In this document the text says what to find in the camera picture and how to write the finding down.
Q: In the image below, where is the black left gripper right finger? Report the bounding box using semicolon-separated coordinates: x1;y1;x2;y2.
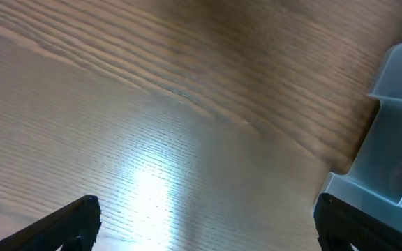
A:
313;193;402;251

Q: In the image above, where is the clear plastic storage container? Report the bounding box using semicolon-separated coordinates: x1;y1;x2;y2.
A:
321;43;402;232

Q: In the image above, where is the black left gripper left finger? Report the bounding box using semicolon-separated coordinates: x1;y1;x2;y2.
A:
0;195;101;251

